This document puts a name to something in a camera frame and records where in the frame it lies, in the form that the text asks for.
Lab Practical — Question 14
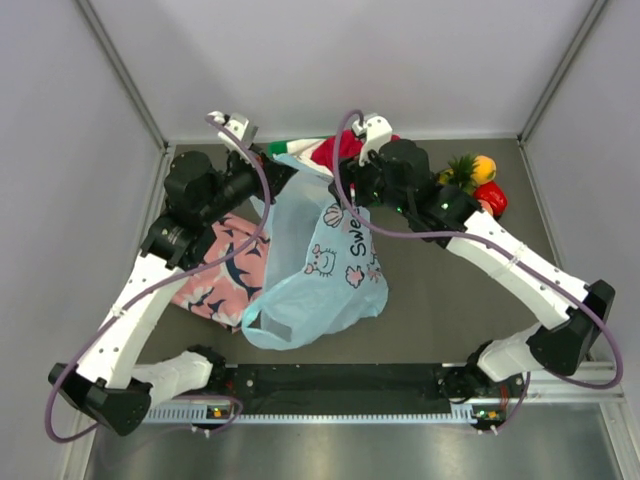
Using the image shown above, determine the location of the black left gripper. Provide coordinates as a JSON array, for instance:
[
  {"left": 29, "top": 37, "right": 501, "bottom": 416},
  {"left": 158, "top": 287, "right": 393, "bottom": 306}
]
[{"left": 199, "top": 144, "right": 298, "bottom": 224}]

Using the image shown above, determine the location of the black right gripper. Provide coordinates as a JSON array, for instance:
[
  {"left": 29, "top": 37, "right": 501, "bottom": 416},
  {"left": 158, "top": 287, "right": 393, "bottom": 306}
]
[{"left": 329, "top": 147, "right": 411, "bottom": 217}]

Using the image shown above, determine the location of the light blue cartoon plastic bag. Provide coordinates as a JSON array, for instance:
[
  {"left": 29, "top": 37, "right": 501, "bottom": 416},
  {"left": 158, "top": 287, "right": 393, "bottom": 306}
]
[{"left": 240, "top": 154, "right": 388, "bottom": 351}]

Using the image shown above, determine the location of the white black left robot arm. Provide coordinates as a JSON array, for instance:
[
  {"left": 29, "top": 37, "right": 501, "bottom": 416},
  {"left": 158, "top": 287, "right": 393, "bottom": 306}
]
[{"left": 46, "top": 147, "right": 296, "bottom": 436}]

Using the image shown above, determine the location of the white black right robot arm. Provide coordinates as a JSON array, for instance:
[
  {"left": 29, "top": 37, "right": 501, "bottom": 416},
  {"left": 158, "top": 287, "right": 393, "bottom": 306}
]
[{"left": 331, "top": 138, "right": 615, "bottom": 397}]

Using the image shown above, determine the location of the red crumpled cloth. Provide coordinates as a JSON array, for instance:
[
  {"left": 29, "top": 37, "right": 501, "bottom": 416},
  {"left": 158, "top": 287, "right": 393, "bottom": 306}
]
[{"left": 310, "top": 132, "right": 402, "bottom": 179}]

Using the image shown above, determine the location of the green plastic tray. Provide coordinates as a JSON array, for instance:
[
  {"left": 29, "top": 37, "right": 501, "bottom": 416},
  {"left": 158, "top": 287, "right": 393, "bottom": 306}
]
[{"left": 268, "top": 140, "right": 299, "bottom": 157}]

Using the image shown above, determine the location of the white cloth in tray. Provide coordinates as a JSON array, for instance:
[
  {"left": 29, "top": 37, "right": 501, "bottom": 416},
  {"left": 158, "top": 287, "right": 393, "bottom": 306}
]
[{"left": 285, "top": 138, "right": 330, "bottom": 175}]

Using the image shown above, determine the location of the plastic pineapple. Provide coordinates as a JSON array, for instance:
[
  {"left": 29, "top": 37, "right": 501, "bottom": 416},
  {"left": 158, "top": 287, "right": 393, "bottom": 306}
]
[{"left": 437, "top": 154, "right": 478, "bottom": 195}]

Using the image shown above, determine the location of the pink patterned cloth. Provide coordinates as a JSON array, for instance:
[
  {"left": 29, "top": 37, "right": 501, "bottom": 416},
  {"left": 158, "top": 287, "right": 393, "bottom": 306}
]
[{"left": 171, "top": 214, "right": 270, "bottom": 333}]

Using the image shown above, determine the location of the yellow orange mango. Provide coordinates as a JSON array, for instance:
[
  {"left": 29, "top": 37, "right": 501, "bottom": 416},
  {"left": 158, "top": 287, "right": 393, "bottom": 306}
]
[{"left": 471, "top": 155, "right": 497, "bottom": 186}]

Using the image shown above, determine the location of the red bell pepper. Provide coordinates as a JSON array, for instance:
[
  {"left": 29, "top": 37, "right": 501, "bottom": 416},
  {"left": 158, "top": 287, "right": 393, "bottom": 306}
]
[{"left": 473, "top": 181, "right": 508, "bottom": 218}]

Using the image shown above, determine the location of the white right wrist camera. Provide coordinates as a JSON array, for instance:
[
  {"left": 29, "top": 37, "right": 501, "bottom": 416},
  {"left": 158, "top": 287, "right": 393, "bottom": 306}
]
[{"left": 351, "top": 113, "right": 393, "bottom": 167}]

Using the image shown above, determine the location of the slotted cable duct rail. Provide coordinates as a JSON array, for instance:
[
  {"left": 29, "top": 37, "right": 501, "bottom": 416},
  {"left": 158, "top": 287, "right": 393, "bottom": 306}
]
[{"left": 143, "top": 402, "right": 498, "bottom": 426}]

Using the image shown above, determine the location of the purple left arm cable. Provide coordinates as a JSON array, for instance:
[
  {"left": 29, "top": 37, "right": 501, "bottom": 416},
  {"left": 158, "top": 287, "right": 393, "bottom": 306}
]
[{"left": 45, "top": 113, "right": 274, "bottom": 445}]

